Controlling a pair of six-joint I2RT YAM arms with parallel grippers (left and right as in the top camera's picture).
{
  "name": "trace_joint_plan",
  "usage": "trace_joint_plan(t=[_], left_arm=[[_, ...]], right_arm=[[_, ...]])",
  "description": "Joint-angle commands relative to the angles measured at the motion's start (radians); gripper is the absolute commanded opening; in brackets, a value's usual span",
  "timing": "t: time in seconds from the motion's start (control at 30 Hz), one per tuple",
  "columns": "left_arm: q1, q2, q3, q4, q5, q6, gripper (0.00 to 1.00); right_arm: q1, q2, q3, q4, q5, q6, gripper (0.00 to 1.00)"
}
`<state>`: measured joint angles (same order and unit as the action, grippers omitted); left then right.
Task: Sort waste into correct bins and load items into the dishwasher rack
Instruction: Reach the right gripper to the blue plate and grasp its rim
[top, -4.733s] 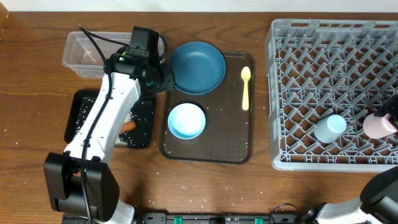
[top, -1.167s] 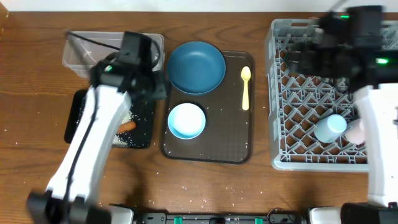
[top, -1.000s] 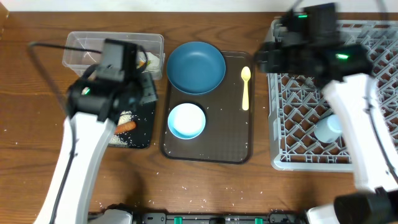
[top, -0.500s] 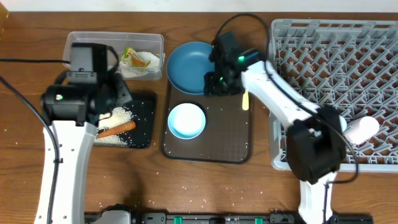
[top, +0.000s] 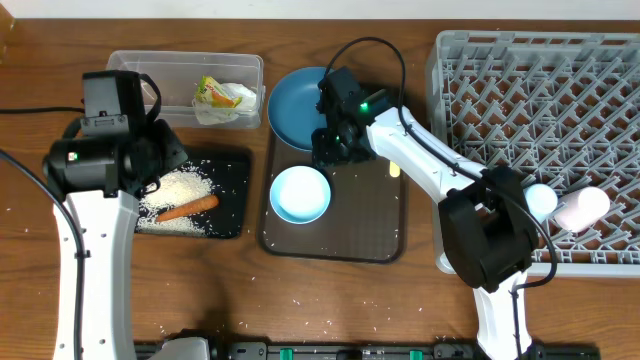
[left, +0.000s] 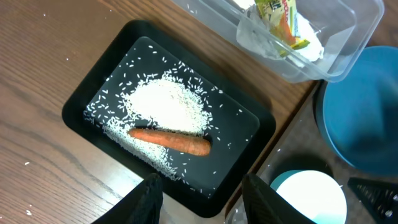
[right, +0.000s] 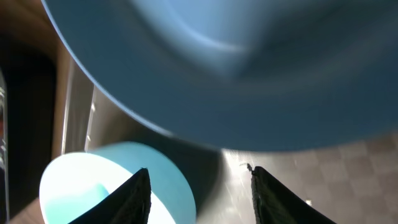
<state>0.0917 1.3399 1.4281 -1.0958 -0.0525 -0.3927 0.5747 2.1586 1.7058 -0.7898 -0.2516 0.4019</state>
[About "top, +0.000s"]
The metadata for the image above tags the green yellow snack wrapper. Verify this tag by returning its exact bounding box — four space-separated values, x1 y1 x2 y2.
194 76 242 108

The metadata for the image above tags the dark brown serving tray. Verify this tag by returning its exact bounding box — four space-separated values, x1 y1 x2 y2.
257 134 407 264

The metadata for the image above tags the dark blue plate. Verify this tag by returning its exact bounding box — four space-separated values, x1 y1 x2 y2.
267 67 327 152

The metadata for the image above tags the white rice pile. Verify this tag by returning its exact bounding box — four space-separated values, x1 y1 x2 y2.
135 159 246 237

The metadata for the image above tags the pink plastic cup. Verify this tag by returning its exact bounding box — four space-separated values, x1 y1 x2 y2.
554 187 610 233

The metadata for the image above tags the white paper napkin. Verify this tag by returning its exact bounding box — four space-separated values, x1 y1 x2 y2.
192 82 258 126

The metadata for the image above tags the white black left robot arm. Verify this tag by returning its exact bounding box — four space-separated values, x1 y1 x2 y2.
43 115 188 359

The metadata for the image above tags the grey dishwasher rack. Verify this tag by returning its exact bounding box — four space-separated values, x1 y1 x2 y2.
426 30 639 278

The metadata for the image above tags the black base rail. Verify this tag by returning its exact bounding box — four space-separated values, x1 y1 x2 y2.
134 329 601 360

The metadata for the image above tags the blue plastic cup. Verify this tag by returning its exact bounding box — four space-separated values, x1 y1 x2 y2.
524 184 558 223

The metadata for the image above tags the yellow plastic spoon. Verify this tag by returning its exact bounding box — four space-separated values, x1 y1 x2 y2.
389 162 401 178

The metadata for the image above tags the black rectangular tray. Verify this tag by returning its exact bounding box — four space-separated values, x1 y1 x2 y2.
132 147 252 240

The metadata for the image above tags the clear plastic bin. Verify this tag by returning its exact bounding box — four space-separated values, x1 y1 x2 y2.
106 50 266 129

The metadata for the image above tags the light blue bowl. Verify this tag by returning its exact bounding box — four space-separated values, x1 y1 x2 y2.
269 166 331 225

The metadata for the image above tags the orange carrot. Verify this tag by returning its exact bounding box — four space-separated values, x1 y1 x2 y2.
156 194 219 223

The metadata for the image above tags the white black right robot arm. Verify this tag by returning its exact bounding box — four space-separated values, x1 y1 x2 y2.
312 92 540 359

